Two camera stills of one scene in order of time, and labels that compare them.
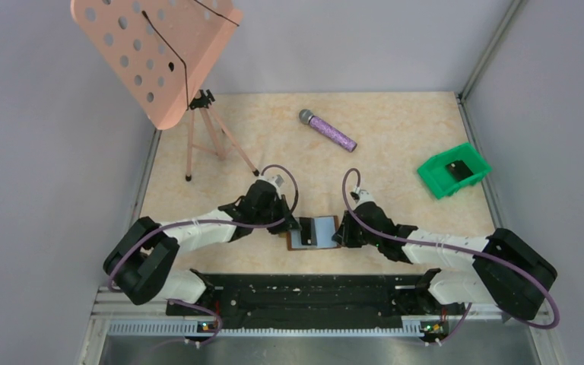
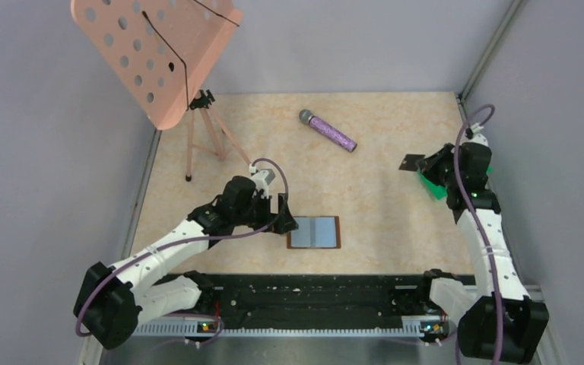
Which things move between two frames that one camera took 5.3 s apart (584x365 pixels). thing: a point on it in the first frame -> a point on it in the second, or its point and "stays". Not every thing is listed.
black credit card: x=308 y=231 -> x=409 y=162
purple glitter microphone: x=307 y=118 stays
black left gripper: x=290 y=224 stays
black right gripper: x=341 y=236 -> x=428 y=165
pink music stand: x=163 y=52 stays
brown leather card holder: x=316 y=233 stays
